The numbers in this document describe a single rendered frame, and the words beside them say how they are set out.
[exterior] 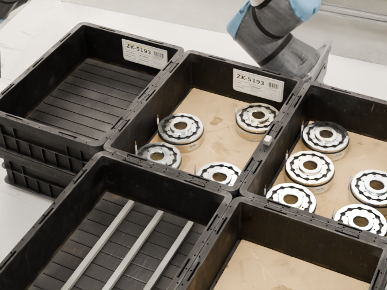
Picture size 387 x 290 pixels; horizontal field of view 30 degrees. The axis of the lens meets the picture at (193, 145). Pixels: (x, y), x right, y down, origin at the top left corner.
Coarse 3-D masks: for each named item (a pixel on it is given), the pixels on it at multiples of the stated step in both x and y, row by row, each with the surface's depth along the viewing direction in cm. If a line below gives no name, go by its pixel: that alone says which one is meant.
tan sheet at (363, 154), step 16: (352, 144) 161; (368, 144) 161; (384, 144) 161; (352, 160) 157; (368, 160) 157; (384, 160) 157; (336, 176) 153; (352, 176) 153; (336, 192) 150; (320, 208) 146; (336, 208) 146
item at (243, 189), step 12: (312, 84) 161; (324, 84) 161; (300, 96) 158; (348, 96) 158; (360, 96) 158; (288, 120) 152; (276, 132) 149; (264, 156) 143; (252, 168) 141; (252, 180) 138; (240, 192) 136; (276, 204) 133; (312, 216) 131; (348, 228) 129; (360, 228) 129; (384, 240) 127
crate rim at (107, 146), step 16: (176, 64) 168; (240, 64) 167; (160, 80) 163; (288, 80) 163; (272, 128) 150; (112, 144) 147; (144, 160) 144; (256, 160) 143; (192, 176) 140; (240, 176) 139
